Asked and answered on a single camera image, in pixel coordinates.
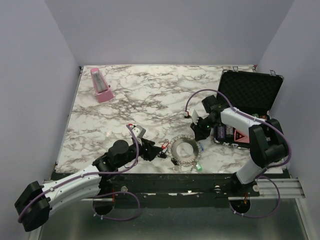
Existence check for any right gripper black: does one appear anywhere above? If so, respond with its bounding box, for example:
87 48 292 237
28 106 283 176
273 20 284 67
190 116 219 142

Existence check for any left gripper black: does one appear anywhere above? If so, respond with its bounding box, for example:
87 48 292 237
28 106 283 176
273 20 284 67
116 137 163 169

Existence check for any metal disc with key rings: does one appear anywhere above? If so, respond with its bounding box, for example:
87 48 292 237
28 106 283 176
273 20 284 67
168 134 201 167

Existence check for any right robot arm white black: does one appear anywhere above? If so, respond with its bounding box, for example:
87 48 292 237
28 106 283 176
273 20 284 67
190 95 292 196

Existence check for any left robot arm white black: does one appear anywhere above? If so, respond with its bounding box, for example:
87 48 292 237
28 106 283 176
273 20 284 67
14 138 162 232

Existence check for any black key tag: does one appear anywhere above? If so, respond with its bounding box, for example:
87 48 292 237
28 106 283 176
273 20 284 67
157 149 168 159

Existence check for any red key tag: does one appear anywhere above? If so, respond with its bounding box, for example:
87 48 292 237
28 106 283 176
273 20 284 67
161 142 169 150

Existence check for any purple poker chip stack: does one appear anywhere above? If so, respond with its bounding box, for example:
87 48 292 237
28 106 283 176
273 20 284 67
217 124 226 141

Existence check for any grey poker chip stack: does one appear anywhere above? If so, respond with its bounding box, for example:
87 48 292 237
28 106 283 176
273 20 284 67
225 125 234 141

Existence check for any green key tag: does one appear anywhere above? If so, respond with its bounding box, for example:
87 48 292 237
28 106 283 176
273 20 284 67
195 162 203 172

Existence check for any pink warning card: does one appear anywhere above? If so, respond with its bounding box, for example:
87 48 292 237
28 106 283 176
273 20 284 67
233 128 250 144

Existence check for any black foam-lined case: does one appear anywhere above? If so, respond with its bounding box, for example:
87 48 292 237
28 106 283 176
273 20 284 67
213 70 284 148

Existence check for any pink metronome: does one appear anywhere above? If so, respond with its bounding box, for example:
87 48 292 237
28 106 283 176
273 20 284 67
90 68 114 103

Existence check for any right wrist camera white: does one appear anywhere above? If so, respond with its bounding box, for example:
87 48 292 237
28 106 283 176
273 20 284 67
189 109 200 125

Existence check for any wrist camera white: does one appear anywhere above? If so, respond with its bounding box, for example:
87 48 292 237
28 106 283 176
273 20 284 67
132 125 146 139
189 109 200 125

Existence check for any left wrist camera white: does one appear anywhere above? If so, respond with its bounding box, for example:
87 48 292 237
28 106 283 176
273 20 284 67
132 125 146 139

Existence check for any black mounting base plate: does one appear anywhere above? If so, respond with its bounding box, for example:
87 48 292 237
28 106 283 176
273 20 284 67
51 172 261 210

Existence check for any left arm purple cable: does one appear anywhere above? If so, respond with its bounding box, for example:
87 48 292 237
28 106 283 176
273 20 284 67
17 124 141 223

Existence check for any aluminium rail frame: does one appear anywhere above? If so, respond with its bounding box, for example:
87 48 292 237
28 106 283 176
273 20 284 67
29 174 311 240

